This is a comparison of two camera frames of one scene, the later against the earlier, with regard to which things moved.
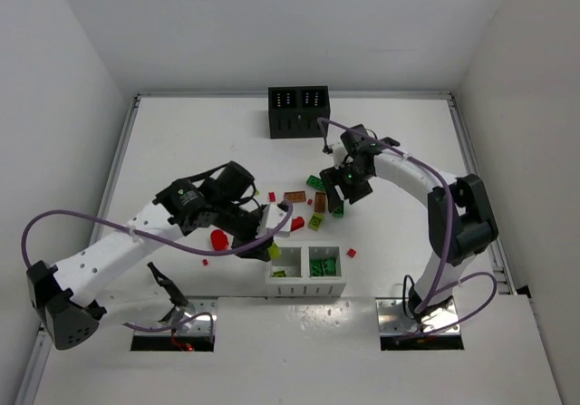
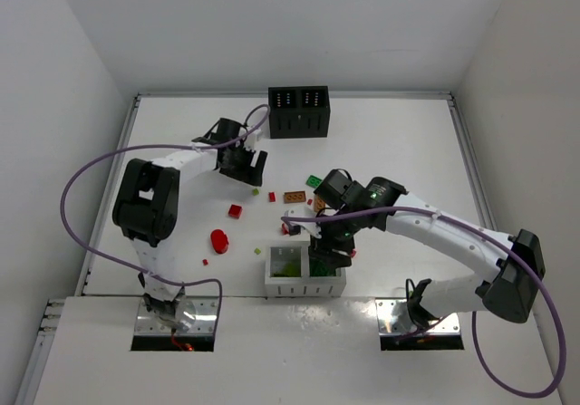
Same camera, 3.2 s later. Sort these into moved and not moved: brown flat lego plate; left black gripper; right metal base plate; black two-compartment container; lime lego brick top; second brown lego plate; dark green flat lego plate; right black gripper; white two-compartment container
Moved: lime lego brick top; right black gripper; left black gripper
Not moved: dark green flat lego plate; white two-compartment container; black two-compartment container; right metal base plate; second brown lego plate; brown flat lego plate
